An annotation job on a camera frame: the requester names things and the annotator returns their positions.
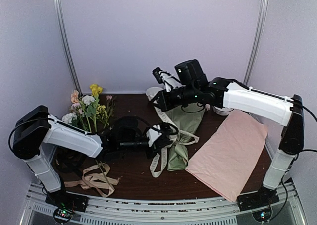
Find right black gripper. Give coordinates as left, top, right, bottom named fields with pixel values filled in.
left=150, top=84, right=200, bottom=112

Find beige printed ribbon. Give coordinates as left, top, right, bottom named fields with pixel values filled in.
left=148, top=103, right=200, bottom=178

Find green wrapping paper sheet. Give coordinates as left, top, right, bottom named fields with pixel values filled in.
left=166, top=104, right=205, bottom=171

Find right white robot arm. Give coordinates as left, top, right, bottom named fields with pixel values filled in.
left=152, top=59, right=304, bottom=206

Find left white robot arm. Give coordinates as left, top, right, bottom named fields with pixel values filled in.
left=8, top=105, right=179, bottom=207

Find bunch of fake flowers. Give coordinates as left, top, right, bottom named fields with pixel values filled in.
left=61, top=84, right=115, bottom=132

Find white patterned ceramic bowl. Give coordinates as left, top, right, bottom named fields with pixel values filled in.
left=145, top=87, right=163, bottom=101

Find pink wrapping paper sheet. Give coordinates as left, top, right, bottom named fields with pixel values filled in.
left=186, top=110, right=268, bottom=202

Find white scalloped dish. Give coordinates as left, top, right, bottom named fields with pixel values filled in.
left=212, top=106, right=232, bottom=116

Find tan plain ribbon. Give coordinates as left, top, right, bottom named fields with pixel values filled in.
left=64, top=162, right=121, bottom=198

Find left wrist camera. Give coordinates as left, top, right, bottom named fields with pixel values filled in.
left=145, top=123, right=172, bottom=146

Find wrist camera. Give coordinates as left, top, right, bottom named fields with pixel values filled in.
left=152, top=67, right=181, bottom=92
left=145, top=123, right=172, bottom=146

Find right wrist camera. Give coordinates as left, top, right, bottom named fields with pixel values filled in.
left=152, top=67, right=181, bottom=92

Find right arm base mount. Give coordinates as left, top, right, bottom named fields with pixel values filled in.
left=237, top=192, right=279, bottom=224

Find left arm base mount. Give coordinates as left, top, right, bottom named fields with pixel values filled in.
left=45, top=193, right=89, bottom=224

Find left aluminium frame post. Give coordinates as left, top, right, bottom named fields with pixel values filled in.
left=53, top=0, right=82, bottom=93

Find aluminium frame post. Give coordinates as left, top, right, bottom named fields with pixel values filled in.
left=243, top=0, right=269, bottom=85
left=53, top=0, right=82, bottom=93

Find right aluminium frame post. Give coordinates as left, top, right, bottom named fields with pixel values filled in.
left=243, top=0, right=269, bottom=85

